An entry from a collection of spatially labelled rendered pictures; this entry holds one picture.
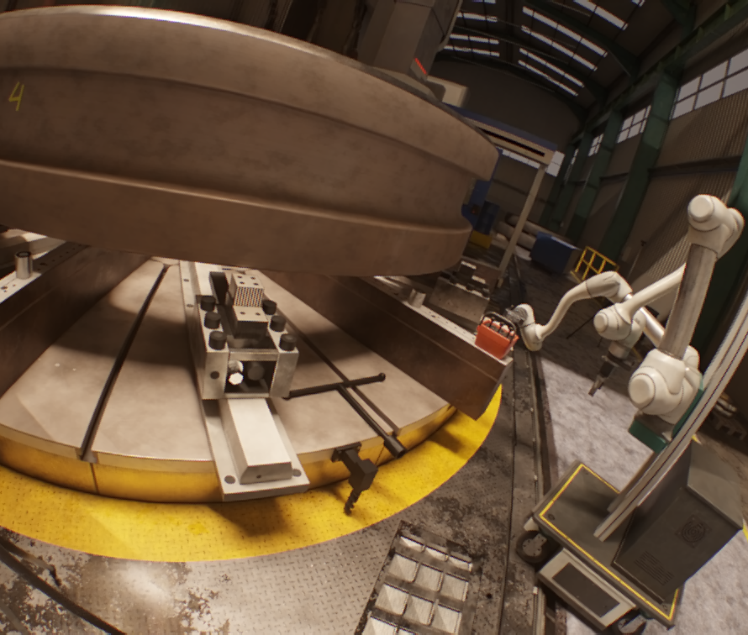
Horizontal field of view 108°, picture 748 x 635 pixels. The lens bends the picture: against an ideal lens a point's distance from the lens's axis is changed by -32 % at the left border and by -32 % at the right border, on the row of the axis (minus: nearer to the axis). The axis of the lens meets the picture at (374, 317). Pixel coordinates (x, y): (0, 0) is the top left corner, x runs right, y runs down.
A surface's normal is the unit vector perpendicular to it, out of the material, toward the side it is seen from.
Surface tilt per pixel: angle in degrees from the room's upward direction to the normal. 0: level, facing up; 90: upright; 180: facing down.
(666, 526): 90
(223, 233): 90
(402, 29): 90
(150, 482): 90
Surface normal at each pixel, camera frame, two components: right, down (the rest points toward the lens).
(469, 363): -0.59, 0.14
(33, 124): 0.04, 0.42
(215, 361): 0.46, 0.49
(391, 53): -0.31, 0.29
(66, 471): 0.24, 0.47
